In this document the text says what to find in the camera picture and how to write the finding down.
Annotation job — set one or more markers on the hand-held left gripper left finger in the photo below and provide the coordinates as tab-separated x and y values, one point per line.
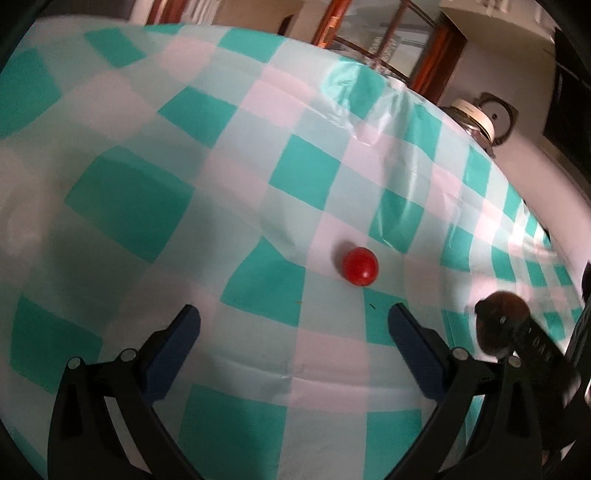
178	344

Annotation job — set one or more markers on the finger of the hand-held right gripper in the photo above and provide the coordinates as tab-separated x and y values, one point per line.
535	341

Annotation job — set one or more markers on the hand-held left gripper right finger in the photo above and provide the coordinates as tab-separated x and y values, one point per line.
413	346

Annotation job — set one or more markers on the small dark wrinkled fruit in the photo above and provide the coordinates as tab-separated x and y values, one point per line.
505	300

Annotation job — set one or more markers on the red cherry tomato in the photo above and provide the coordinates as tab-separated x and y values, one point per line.
360	266

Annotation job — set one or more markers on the teal checkered tablecloth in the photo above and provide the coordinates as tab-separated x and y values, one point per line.
138	194

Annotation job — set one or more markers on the white lidded metal pot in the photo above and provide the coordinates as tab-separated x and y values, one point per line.
471	121

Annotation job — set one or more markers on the black appliance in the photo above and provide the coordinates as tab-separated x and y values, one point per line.
568	106

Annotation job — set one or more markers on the wooden glass door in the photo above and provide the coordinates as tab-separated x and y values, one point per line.
434	60

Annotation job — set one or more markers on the cream cabinet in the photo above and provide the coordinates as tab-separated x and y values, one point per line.
503	23

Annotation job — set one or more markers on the round grey wall fixture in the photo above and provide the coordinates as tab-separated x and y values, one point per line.
501	113

